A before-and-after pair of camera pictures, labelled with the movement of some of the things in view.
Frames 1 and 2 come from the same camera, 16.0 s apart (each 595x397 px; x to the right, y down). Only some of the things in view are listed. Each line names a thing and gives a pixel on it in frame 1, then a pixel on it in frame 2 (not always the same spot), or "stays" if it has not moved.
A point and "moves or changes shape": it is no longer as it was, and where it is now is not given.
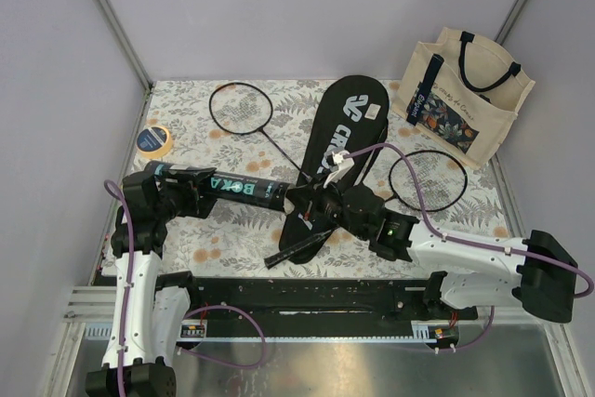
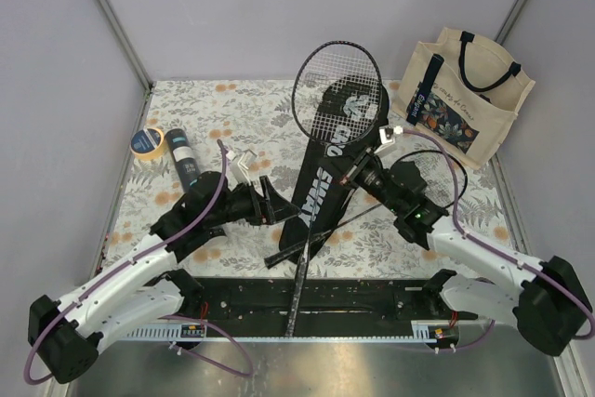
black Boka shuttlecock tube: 231,188 moves or changes shape
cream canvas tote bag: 461,94 stays
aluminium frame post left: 113,20 stays
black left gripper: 196,205 → 281,209
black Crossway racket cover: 350,123 stays
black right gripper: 301,197 → 343,177
